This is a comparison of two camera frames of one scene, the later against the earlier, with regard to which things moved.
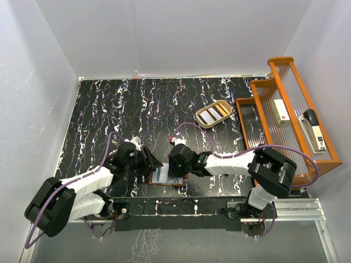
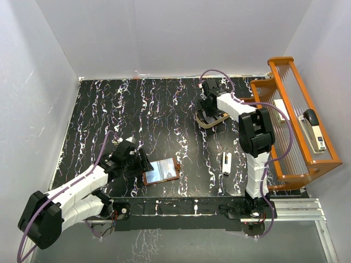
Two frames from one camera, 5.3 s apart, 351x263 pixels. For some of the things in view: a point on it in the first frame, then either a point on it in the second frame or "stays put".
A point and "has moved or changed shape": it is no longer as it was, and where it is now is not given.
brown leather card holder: [179, 181] has moved or changed shape
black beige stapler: [311, 124] stays put
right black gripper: [173, 172] -> [210, 114]
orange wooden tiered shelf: [282, 112] stays put
